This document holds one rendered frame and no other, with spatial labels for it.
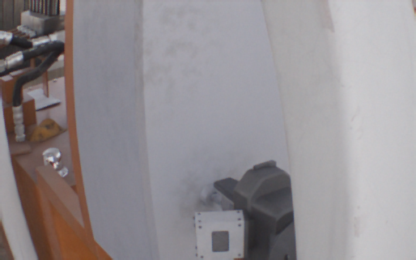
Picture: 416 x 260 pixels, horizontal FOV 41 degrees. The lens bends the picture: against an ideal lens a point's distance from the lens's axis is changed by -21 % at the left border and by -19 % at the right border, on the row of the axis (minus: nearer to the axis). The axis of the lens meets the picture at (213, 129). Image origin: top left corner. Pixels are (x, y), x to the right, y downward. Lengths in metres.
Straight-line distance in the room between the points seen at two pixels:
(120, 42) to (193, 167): 0.15
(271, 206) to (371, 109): 0.33
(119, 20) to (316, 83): 0.42
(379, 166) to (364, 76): 0.04
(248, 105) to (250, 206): 0.14
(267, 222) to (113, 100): 0.22
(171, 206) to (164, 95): 0.12
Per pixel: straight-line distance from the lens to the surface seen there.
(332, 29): 0.24
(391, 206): 0.28
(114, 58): 0.68
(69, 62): 0.84
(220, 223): 0.58
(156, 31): 0.62
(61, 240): 1.25
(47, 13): 1.54
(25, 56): 1.31
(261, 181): 0.59
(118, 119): 0.70
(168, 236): 0.69
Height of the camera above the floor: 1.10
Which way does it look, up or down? 20 degrees down
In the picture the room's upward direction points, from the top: 2 degrees counter-clockwise
